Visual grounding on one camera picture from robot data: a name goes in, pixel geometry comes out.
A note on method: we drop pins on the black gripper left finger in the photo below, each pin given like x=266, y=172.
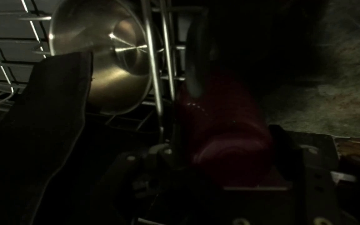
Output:
x=46, y=125

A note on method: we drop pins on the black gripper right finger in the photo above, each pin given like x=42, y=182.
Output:
x=290, y=163

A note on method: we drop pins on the translucent pink plastic cup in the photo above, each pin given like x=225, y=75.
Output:
x=225, y=133

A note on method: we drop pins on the stainless steel bowl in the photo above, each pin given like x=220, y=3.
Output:
x=105, y=70

